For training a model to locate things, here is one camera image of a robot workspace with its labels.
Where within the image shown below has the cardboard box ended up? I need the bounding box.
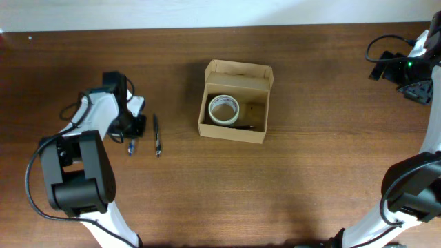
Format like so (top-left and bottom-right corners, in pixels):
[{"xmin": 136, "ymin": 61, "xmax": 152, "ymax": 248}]
[{"xmin": 198, "ymin": 59, "xmax": 274, "ymax": 143}]

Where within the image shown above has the white masking tape roll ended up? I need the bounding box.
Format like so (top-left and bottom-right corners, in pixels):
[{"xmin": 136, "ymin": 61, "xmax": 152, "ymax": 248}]
[{"xmin": 208, "ymin": 94, "xmax": 240, "ymax": 126}]

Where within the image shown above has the dark grey pen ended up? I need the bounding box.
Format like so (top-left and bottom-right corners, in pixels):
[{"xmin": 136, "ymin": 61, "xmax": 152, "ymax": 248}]
[{"xmin": 153, "ymin": 114, "xmax": 162, "ymax": 158}]

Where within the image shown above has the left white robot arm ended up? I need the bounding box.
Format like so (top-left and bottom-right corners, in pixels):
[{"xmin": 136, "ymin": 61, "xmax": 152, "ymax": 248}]
[{"xmin": 34, "ymin": 71, "xmax": 146, "ymax": 247}]

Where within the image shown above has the black pen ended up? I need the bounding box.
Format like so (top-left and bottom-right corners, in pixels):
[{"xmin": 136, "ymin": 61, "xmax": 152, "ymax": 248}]
[{"xmin": 228, "ymin": 125, "xmax": 256, "ymax": 130}]

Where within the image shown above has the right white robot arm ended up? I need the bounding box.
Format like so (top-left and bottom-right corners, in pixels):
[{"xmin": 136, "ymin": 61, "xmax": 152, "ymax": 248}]
[{"xmin": 324, "ymin": 12, "xmax": 440, "ymax": 248}]

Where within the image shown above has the blue pen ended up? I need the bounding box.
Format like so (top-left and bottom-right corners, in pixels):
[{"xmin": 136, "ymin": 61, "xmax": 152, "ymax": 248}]
[{"xmin": 127, "ymin": 139, "xmax": 136, "ymax": 156}]

